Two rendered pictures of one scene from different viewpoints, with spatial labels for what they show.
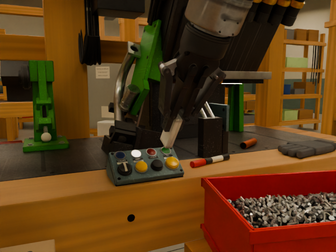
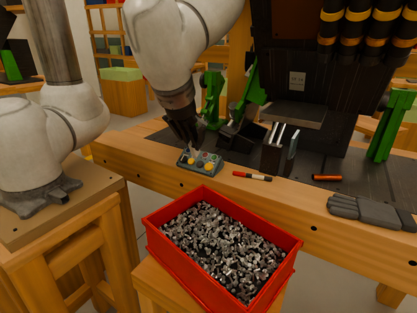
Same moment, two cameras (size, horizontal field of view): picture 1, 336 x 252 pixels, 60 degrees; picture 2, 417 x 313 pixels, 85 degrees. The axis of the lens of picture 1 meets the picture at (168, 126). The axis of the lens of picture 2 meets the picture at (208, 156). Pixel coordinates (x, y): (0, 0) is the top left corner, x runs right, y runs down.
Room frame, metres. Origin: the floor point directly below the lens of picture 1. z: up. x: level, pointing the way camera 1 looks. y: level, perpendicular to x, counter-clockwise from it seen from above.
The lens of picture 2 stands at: (0.21, -0.53, 1.31)
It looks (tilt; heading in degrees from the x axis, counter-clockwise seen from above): 27 degrees down; 53
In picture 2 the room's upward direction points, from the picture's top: 1 degrees clockwise
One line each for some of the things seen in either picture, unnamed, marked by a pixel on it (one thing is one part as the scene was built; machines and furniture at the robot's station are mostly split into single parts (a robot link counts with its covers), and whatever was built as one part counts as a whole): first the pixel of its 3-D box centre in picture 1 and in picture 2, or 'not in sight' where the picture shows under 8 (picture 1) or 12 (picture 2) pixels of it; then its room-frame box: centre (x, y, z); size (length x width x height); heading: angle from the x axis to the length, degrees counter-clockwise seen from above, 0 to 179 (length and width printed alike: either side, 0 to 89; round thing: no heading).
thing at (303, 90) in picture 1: (274, 81); not in sight; (6.51, -2.36, 1.14); 2.45 x 0.55 x 2.28; 115
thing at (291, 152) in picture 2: (218, 127); (291, 153); (0.86, -0.15, 0.97); 0.10 x 0.02 x 0.14; 24
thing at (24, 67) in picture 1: (24, 76); (203, 80); (0.91, 0.44, 1.12); 0.07 x 0.03 x 0.08; 24
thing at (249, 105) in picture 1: (238, 102); not in sight; (10.78, -2.62, 0.37); 1.20 x 0.81 x 0.74; 117
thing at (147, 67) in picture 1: (154, 59); (261, 82); (0.88, 0.04, 1.17); 0.13 x 0.12 x 0.20; 114
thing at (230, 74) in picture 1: (205, 78); (300, 106); (0.91, -0.12, 1.11); 0.39 x 0.16 x 0.03; 24
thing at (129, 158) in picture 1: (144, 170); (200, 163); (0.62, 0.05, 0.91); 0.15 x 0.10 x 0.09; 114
